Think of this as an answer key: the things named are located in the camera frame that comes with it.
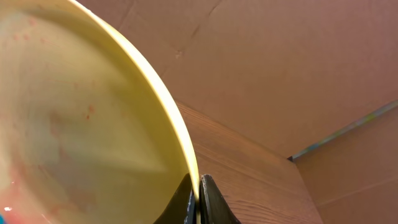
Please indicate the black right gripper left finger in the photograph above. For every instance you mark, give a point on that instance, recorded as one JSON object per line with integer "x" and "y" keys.
{"x": 181, "y": 207}

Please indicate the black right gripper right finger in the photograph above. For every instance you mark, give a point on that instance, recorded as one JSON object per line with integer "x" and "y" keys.
{"x": 213, "y": 207}

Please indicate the yellow-green plate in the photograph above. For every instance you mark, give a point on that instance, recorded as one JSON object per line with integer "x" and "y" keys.
{"x": 89, "y": 132}

